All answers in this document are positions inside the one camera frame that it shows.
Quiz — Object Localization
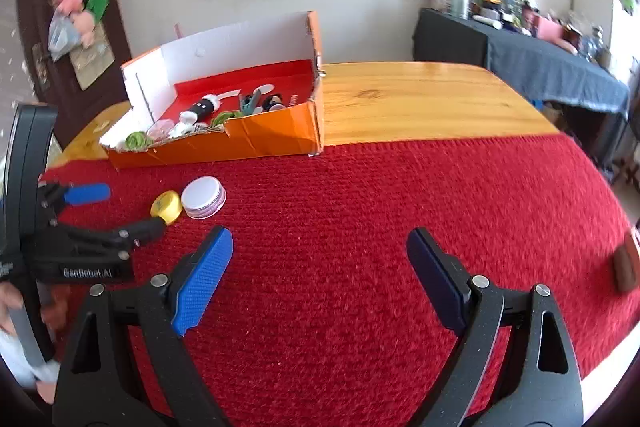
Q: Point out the yellow round cap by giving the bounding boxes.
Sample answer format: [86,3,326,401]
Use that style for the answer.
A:
[150,191,182,225]

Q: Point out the white round tin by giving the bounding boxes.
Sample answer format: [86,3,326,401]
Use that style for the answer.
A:
[181,176,227,220]

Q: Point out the green yarn scrunchie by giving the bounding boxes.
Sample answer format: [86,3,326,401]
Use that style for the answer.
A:
[124,131,153,152]
[210,110,244,128]

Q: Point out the white plush rabbit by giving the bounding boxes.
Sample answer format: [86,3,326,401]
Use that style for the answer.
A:
[168,121,208,140]

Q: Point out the teal clothes peg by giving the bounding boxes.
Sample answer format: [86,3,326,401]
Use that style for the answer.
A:
[239,89,262,116]

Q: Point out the black-haired doll figurine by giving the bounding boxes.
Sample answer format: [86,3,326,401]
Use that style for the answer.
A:
[262,93,286,113]

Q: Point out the person's left hand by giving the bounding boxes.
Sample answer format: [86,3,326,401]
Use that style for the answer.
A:
[1,282,70,405]

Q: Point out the red knitted table cloth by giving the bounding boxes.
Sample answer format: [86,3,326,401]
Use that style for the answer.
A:
[48,134,639,426]

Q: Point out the dark brown door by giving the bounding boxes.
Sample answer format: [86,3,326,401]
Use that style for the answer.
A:
[16,0,131,147]

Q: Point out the plastic bag on door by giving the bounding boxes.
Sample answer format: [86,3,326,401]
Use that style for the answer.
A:
[48,13,81,62]

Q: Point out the orange cardboard box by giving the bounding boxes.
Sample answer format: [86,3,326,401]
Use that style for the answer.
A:
[100,11,324,169]

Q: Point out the pink plush toys on door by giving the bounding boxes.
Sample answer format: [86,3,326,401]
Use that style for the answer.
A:
[54,0,96,49]

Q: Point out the green plush on door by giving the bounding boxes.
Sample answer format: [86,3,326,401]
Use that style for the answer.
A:
[85,0,108,23]

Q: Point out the blue-covered side table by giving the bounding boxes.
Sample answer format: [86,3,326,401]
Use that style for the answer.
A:
[412,7,632,158]

